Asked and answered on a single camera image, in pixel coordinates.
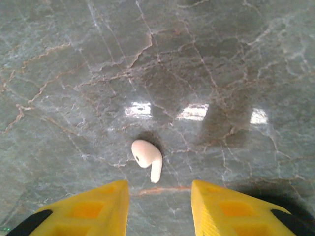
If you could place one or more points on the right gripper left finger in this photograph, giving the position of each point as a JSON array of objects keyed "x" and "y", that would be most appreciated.
[{"x": 98, "y": 209}]

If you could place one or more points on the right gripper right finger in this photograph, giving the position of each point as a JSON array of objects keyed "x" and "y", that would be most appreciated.
[{"x": 221, "y": 211}]

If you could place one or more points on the white earbud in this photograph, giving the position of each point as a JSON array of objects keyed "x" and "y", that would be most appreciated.
[{"x": 145, "y": 152}]

